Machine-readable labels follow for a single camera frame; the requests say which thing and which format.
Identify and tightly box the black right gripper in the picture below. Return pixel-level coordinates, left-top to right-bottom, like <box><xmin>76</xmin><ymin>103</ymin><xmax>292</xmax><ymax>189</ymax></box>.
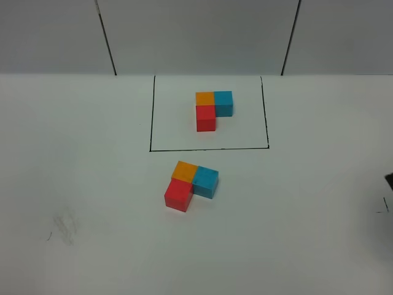
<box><xmin>384</xmin><ymin>173</ymin><xmax>393</xmax><ymax>188</ymax></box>

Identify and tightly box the blue template block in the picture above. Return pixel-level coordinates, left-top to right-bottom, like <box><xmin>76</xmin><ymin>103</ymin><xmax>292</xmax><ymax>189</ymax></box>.
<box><xmin>214</xmin><ymin>91</ymin><xmax>233</xmax><ymax>117</ymax></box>

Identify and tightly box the red template block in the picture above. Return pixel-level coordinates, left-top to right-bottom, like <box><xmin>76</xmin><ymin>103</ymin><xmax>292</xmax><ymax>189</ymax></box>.
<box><xmin>196</xmin><ymin>105</ymin><xmax>216</xmax><ymax>132</ymax></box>

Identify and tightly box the orange template block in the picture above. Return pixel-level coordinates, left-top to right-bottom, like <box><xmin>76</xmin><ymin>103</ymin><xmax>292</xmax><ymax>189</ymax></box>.
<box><xmin>195</xmin><ymin>92</ymin><xmax>215</xmax><ymax>106</ymax></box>

